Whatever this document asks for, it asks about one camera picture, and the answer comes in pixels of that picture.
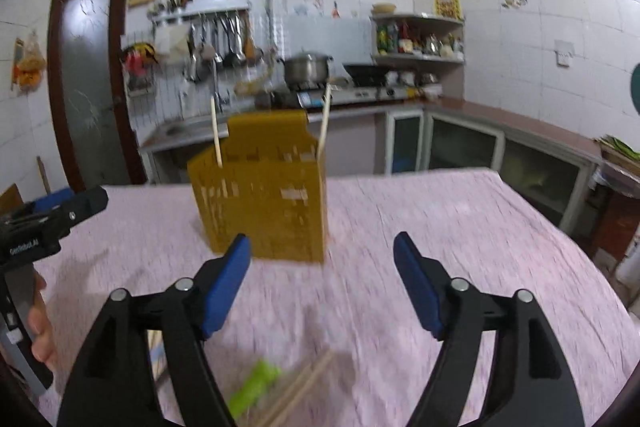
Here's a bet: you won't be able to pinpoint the green handled knife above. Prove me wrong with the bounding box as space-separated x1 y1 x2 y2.
227 360 281 419

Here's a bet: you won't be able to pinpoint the wooden chopstick pair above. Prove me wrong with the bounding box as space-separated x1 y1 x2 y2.
250 348 335 427
267 350 335 427

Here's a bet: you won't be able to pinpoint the wooden chopstick crossing top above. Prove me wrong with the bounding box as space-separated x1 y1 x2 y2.
317 83 332 159

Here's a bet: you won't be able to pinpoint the steel kitchen sink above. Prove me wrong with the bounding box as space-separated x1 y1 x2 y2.
153 116 214 140

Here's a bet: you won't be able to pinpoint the kitchen counter with cabinets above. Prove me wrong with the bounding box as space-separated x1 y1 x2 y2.
139 98 601 233

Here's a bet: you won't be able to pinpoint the person's left hand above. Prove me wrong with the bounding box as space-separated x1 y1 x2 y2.
27 271 58 372

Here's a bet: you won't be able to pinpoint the orange hanging bag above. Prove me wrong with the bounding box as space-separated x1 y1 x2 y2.
11 29 47 93

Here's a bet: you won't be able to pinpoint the red yellow hanging items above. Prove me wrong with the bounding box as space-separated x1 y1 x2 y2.
120 42 160 98

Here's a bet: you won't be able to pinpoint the steel faucet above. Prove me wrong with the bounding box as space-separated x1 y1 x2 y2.
198 58 222 113

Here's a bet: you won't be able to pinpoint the yellow perforated utensil holder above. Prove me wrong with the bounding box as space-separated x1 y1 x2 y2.
188 109 328 263

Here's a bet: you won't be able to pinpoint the dark wooden glass door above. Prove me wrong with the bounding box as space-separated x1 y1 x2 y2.
47 0 148 192

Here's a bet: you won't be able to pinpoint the floral pink tablecloth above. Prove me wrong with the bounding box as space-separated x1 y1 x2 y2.
38 170 639 426

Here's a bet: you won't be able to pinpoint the hanging utensil rack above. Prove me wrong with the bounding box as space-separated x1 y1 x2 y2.
149 0 264 83

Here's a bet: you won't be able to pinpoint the wooden board with vegetables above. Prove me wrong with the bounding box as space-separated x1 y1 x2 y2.
594 135 640 176

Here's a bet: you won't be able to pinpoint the gas stove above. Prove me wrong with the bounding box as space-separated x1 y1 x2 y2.
254 83 442 110

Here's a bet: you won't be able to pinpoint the steel cooking pot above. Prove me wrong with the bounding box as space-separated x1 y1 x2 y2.
278 52 333 87

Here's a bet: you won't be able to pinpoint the black wok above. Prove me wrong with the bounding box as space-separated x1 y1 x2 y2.
343 64 392 88

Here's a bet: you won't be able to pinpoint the green round cutting board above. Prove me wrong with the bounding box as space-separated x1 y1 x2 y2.
630 64 640 114

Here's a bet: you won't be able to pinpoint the white wall socket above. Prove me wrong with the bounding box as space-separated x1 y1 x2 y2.
554 40 575 68

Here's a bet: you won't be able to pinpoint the corner wall shelf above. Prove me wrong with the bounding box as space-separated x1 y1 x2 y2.
370 4 465 65

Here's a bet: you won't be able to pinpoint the yellow wall poster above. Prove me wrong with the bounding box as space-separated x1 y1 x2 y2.
434 0 462 20

